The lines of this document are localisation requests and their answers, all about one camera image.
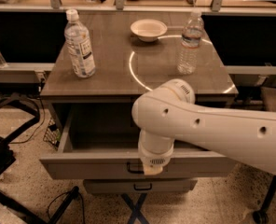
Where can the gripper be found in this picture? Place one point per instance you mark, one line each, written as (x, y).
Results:
(154, 158)

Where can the grey top drawer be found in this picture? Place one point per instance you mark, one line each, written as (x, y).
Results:
(100, 141)

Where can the grey drawer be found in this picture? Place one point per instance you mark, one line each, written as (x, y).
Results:
(100, 141)
(139, 185)

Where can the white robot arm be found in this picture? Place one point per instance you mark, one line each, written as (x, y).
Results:
(169, 113)

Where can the grey bottom drawer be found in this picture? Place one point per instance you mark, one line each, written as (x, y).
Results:
(139, 185)

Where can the grey drawer cabinet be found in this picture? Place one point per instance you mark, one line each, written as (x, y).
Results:
(126, 66)

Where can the blue tape cross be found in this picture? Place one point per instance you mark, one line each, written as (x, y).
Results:
(136, 213)

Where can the white paper bowl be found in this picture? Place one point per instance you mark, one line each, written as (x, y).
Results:
(149, 30)

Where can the black office chair right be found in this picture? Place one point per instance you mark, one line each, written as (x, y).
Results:
(260, 216)

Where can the black chair base left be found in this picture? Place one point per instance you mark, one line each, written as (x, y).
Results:
(7, 158)

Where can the clear plastic water bottle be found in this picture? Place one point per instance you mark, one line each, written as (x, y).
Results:
(191, 37)

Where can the labelled plastic water bottle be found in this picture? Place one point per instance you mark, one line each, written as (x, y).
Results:
(77, 38)

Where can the black wire basket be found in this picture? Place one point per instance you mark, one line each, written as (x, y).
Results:
(52, 134)

